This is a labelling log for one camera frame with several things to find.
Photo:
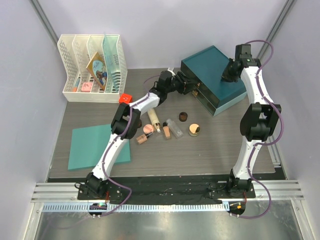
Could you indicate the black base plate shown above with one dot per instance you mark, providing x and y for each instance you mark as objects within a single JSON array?
[{"x": 171, "y": 189}]

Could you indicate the dark amber round jar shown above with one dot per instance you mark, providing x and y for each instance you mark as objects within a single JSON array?
[{"x": 183, "y": 116}]

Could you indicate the red cube block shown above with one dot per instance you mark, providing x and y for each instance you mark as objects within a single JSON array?
[{"x": 125, "y": 98}]

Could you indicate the illustrated picture book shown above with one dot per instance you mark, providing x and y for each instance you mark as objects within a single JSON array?
[{"x": 97, "y": 68}]

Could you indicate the pink square eraser box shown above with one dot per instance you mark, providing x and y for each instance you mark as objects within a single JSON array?
[{"x": 86, "y": 87}]

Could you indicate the aluminium front rail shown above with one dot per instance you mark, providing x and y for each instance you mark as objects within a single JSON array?
[{"x": 63, "y": 197}]

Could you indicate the teal drawer cabinet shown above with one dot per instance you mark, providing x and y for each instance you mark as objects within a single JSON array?
[{"x": 229, "y": 94}]

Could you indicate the pink round compact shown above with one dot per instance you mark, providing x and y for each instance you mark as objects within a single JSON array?
[{"x": 148, "y": 128}]

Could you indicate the clear smoked drawer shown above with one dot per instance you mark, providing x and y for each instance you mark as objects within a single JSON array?
[
  {"x": 203, "y": 74},
  {"x": 207, "y": 99}
]

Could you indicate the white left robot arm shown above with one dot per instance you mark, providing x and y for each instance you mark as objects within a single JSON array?
[{"x": 125, "y": 125}]

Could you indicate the clear rectangular bottle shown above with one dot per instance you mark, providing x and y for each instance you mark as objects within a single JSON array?
[{"x": 174, "y": 128}]

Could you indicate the peach foundation bottle black cap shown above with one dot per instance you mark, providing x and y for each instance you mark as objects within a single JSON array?
[{"x": 166, "y": 130}]

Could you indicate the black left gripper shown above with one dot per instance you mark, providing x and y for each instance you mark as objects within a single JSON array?
[{"x": 184, "y": 88}]

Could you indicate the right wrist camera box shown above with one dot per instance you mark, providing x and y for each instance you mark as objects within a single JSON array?
[{"x": 243, "y": 51}]

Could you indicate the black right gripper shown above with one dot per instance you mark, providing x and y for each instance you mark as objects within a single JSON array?
[{"x": 225, "y": 76}]

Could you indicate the small beige concealer tube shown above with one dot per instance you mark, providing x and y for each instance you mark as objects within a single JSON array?
[{"x": 143, "y": 138}]

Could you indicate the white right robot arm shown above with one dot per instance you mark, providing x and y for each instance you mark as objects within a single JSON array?
[{"x": 258, "y": 122}]

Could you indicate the cream gold pump bottle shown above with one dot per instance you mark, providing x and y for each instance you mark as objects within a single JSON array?
[{"x": 154, "y": 120}]

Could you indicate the orange blue marker pen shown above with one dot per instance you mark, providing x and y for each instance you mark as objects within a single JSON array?
[{"x": 76, "y": 84}]

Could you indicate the white mesh file organizer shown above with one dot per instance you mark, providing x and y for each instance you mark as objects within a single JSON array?
[{"x": 77, "y": 49}]

